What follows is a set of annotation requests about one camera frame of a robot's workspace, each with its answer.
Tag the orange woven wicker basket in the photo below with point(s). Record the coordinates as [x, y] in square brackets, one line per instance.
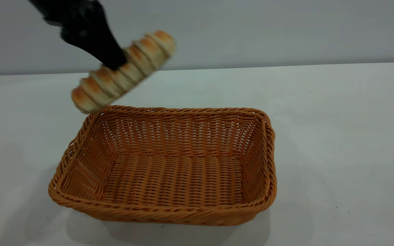
[169, 181]

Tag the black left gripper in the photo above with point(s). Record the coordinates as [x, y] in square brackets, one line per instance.
[77, 17]

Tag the ridged golden bread roll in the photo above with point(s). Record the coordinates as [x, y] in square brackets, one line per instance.
[142, 58]

